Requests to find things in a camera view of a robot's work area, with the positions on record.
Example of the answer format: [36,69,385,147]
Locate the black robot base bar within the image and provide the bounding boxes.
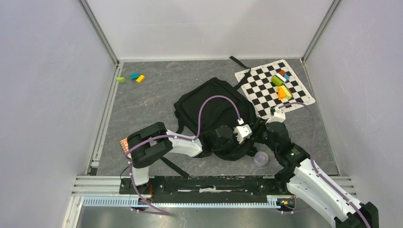
[119,175,291,203]

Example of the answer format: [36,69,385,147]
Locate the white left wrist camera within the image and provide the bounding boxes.
[233,124,252,144]

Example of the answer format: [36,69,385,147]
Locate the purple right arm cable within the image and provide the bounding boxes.
[277,102,372,228]

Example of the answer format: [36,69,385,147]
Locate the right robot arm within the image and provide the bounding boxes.
[252,119,379,228]

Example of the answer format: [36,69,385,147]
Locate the black white chessboard mat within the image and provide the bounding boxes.
[235,59,316,119]

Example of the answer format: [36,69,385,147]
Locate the green half-round block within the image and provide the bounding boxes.
[116,77,126,83]

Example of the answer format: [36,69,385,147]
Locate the white slotted cable duct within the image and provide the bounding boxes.
[82,195,284,209]

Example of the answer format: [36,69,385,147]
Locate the teal toy block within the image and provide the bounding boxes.
[130,73,140,80]

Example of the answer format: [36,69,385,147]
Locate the aluminium frame rail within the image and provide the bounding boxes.
[62,0,123,228]

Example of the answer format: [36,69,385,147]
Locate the brown blue block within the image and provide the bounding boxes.
[278,70,289,81]

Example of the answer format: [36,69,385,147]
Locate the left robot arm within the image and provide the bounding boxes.
[126,120,252,194]

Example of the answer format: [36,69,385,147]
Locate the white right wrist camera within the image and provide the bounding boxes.
[266,106,286,124]

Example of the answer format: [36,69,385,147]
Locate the green white block stack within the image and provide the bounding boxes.
[271,74,286,87]

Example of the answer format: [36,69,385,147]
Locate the orange green block stack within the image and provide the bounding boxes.
[277,85,293,100]

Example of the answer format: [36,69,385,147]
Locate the black student backpack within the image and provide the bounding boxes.
[173,60,258,162]

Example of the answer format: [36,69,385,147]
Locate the yellow toy block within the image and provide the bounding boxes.
[136,75,145,83]

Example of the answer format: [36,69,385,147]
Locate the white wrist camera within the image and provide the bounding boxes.
[233,124,252,144]
[266,106,286,124]

